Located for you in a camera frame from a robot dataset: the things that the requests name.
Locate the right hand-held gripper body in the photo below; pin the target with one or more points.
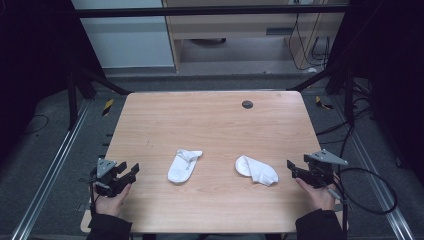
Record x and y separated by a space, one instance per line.
320 168

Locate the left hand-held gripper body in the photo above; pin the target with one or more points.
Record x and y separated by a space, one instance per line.
107 178

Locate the white sock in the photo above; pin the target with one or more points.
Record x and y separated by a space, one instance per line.
184 165
256 170

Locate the person's left hand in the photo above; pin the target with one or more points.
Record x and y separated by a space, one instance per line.
111 201

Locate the person's right hand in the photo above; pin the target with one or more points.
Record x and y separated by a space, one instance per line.
316 196

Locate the yellow black striped tape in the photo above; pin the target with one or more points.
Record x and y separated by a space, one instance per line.
322 103
107 107

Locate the round table grommet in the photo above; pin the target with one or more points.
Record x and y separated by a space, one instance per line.
247 104

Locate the black metal stand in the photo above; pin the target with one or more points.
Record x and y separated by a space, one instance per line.
336 83
78 96

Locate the white cabinet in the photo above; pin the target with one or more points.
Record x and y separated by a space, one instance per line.
126 36

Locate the wooden desk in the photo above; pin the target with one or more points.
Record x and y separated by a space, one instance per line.
233 36

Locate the black horizontal bar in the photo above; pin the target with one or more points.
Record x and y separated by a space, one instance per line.
210 10

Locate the aluminium floor rail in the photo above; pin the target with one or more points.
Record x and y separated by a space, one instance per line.
50 170
376 173

